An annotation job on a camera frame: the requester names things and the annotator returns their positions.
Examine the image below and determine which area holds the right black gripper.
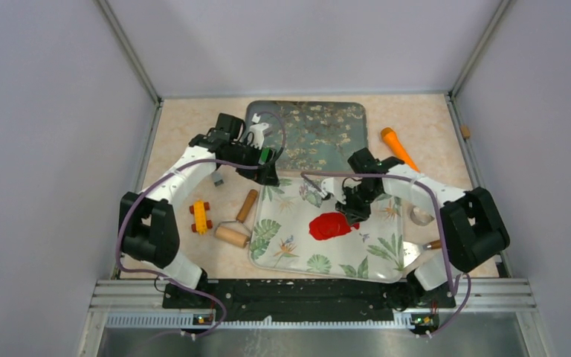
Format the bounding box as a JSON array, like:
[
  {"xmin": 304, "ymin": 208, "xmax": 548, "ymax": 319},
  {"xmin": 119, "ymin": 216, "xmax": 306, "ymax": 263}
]
[{"xmin": 335, "ymin": 182, "xmax": 382, "ymax": 225}]

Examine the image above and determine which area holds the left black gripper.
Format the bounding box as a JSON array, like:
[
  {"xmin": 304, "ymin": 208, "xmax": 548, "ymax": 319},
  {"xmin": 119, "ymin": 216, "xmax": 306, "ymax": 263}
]
[{"xmin": 224, "ymin": 138, "xmax": 279, "ymax": 186}]

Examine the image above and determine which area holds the red dough piece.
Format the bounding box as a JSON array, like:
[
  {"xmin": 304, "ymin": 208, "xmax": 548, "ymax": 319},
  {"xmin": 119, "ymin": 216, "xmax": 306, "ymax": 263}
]
[{"xmin": 309, "ymin": 212, "xmax": 360, "ymax": 241}]

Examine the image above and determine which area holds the small round metal cup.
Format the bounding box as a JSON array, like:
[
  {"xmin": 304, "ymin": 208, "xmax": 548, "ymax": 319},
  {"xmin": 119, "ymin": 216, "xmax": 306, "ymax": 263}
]
[{"xmin": 408, "ymin": 206, "xmax": 435, "ymax": 226}]

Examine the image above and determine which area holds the wooden rolling pin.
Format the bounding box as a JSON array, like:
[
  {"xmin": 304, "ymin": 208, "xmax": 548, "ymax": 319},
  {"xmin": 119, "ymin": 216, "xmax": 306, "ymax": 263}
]
[{"xmin": 214, "ymin": 189, "xmax": 259, "ymax": 248}]

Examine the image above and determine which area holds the white leaf pattern tray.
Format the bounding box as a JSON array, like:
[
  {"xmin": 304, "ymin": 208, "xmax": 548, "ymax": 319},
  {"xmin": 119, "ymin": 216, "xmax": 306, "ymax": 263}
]
[{"xmin": 249, "ymin": 178, "xmax": 404, "ymax": 283}]

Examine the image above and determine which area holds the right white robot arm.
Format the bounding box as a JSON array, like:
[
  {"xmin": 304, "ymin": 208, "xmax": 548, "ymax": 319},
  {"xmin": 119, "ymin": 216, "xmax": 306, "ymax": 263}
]
[{"xmin": 336, "ymin": 148, "xmax": 510, "ymax": 306}]

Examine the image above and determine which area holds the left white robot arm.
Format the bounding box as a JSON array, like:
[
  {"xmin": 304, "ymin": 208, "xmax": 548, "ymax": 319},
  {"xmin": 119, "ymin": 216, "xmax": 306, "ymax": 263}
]
[{"xmin": 115, "ymin": 113, "xmax": 284, "ymax": 308}]

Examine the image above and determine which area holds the green dough disc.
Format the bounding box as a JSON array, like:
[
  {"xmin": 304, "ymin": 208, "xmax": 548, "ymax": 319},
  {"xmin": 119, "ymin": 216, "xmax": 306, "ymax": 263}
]
[{"xmin": 258, "ymin": 147, "xmax": 272, "ymax": 166}]

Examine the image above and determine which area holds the teal blossom pattern tray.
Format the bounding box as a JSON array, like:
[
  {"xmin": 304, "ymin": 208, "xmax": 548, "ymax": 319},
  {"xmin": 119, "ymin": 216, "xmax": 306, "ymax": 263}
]
[{"xmin": 245, "ymin": 100, "xmax": 368, "ymax": 172}]

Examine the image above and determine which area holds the grey dumbbell shaped tool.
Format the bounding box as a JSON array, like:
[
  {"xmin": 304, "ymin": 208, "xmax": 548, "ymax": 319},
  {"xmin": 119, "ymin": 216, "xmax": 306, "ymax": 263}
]
[{"xmin": 211, "ymin": 171, "xmax": 225, "ymax": 187}]

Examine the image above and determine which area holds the yellow red toy car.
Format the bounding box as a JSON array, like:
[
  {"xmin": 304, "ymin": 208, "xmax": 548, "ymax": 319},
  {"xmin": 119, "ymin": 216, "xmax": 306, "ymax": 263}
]
[{"xmin": 190, "ymin": 200, "xmax": 213, "ymax": 234}]

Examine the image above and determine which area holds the orange toy carrot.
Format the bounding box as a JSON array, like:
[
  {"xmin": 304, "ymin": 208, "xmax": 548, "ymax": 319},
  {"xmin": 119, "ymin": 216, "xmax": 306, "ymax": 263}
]
[{"xmin": 380, "ymin": 127, "xmax": 419, "ymax": 172}]

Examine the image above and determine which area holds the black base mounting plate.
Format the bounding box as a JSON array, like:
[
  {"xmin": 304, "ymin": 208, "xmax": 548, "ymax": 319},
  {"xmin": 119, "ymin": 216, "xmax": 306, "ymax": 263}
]
[{"xmin": 162, "ymin": 279, "xmax": 456, "ymax": 322}]

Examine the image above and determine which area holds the small wooden block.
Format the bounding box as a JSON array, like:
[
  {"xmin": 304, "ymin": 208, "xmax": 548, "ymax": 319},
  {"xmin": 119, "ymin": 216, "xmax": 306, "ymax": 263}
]
[{"xmin": 459, "ymin": 125, "xmax": 471, "ymax": 140}]

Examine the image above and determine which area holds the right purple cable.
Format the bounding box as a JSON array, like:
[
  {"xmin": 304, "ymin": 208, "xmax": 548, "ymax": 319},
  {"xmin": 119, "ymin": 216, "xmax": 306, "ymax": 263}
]
[{"xmin": 300, "ymin": 170, "xmax": 473, "ymax": 338}]

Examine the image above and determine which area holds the purple cable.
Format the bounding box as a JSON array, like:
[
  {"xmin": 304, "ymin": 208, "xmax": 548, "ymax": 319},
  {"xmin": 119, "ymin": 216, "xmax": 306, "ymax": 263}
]
[
  {"xmin": 300, "ymin": 170, "xmax": 473, "ymax": 338},
  {"xmin": 114, "ymin": 111, "xmax": 288, "ymax": 341}
]

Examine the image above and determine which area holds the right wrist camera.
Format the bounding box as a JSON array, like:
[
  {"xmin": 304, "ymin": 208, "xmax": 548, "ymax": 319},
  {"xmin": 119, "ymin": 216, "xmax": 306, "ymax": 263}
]
[{"xmin": 320, "ymin": 177, "xmax": 346, "ymax": 204}]

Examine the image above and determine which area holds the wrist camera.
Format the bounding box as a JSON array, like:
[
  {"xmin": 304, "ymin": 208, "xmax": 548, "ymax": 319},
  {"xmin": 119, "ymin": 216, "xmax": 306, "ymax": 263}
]
[
  {"xmin": 320, "ymin": 177, "xmax": 346, "ymax": 204},
  {"xmin": 245, "ymin": 114, "xmax": 271, "ymax": 149}
]

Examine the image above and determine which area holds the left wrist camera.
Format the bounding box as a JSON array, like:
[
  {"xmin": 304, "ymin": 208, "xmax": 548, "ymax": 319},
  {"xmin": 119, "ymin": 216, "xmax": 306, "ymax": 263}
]
[{"xmin": 245, "ymin": 114, "xmax": 271, "ymax": 149}]

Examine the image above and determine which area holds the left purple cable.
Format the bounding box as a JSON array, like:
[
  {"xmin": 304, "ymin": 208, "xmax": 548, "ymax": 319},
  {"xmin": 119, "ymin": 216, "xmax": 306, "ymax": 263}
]
[{"xmin": 114, "ymin": 111, "xmax": 288, "ymax": 341}]

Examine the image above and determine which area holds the metal scraper wooden handle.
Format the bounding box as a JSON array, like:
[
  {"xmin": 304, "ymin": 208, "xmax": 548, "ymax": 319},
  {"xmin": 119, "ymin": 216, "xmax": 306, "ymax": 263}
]
[{"xmin": 402, "ymin": 240, "xmax": 441, "ymax": 266}]

